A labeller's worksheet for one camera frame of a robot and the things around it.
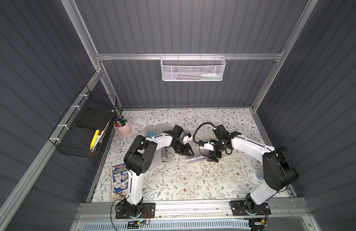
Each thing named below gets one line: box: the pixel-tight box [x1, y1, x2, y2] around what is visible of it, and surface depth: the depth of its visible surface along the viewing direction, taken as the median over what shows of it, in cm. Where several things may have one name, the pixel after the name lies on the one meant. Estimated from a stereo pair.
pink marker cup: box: [113, 115, 132, 137], surface depth 99 cm
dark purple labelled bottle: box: [161, 149, 169, 163], surface depth 89 cm
